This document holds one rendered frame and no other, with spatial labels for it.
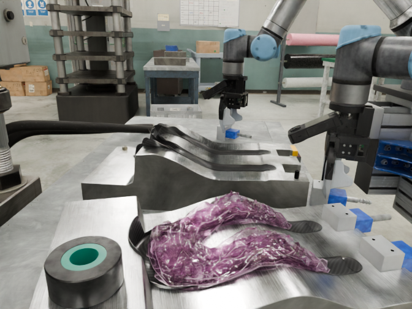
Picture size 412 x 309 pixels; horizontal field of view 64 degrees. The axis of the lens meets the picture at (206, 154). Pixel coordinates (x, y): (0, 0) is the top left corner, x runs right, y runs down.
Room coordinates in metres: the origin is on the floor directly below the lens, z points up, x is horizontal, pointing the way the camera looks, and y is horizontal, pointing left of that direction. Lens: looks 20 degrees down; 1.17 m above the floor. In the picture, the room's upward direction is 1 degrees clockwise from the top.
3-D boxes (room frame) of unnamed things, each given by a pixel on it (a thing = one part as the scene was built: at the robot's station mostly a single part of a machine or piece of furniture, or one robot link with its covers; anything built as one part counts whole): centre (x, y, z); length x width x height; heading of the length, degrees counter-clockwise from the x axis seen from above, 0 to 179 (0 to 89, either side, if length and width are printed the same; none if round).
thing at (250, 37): (1.17, -0.19, 1.14); 0.11 x 0.11 x 0.08; 82
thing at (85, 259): (0.30, 0.13, 0.93); 0.08 x 0.08 x 0.04
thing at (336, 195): (0.68, -0.32, 0.83); 0.13 x 0.05 x 0.05; 74
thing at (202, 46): (6.66, 0.02, 0.94); 0.41 x 0.33 x 0.29; 103
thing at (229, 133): (1.19, -0.11, 0.83); 0.13 x 0.05 x 0.05; 61
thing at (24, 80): (6.47, 3.54, 0.42); 0.86 x 0.33 x 0.83; 96
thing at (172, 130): (0.77, 0.01, 0.92); 0.35 x 0.16 x 0.09; 86
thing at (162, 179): (0.78, 0.02, 0.87); 0.50 x 0.26 x 0.14; 86
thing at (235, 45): (1.20, -0.09, 1.14); 0.09 x 0.08 x 0.11; 82
